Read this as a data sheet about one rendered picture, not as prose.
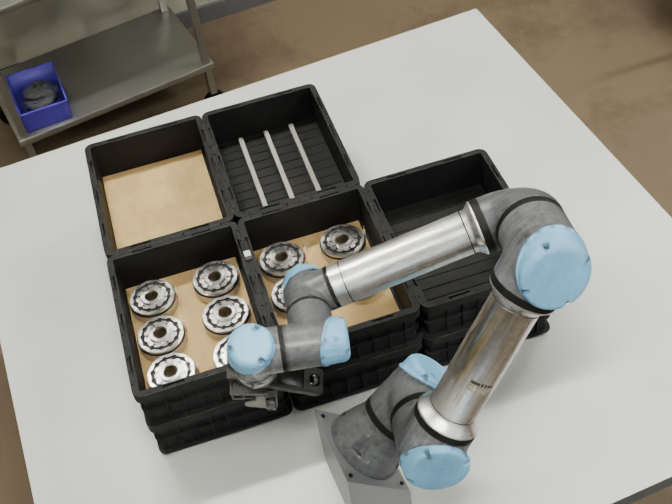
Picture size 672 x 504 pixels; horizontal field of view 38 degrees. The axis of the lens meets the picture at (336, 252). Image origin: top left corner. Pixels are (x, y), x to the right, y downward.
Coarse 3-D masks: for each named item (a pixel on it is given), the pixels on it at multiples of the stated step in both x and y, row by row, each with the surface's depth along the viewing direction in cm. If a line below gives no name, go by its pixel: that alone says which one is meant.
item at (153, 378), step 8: (160, 360) 205; (168, 360) 205; (176, 360) 205; (184, 360) 205; (152, 368) 204; (184, 368) 203; (192, 368) 203; (152, 376) 203; (184, 376) 202; (152, 384) 201; (160, 384) 201
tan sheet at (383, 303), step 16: (352, 224) 230; (304, 240) 228; (256, 256) 226; (320, 256) 224; (272, 288) 219; (272, 304) 216; (352, 304) 214; (368, 304) 213; (384, 304) 213; (352, 320) 211
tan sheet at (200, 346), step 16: (192, 272) 225; (240, 272) 224; (128, 288) 224; (176, 288) 222; (192, 288) 222; (240, 288) 220; (192, 304) 219; (192, 320) 216; (192, 336) 213; (208, 336) 212; (192, 352) 210; (208, 352) 209; (144, 368) 208; (208, 368) 206
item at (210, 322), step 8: (224, 296) 215; (232, 296) 215; (208, 304) 214; (216, 304) 214; (232, 304) 214; (240, 304) 213; (208, 312) 213; (240, 312) 212; (248, 312) 212; (208, 320) 212; (216, 320) 211; (232, 320) 210; (240, 320) 211; (208, 328) 210; (216, 328) 209; (224, 328) 210; (232, 328) 209
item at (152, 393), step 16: (224, 224) 220; (176, 240) 219; (240, 240) 217; (112, 256) 217; (128, 256) 217; (112, 272) 214; (112, 288) 211; (256, 288) 207; (256, 304) 204; (128, 336) 202; (128, 352) 199; (128, 368) 196; (224, 368) 194; (176, 384) 192; (192, 384) 193; (144, 400) 192
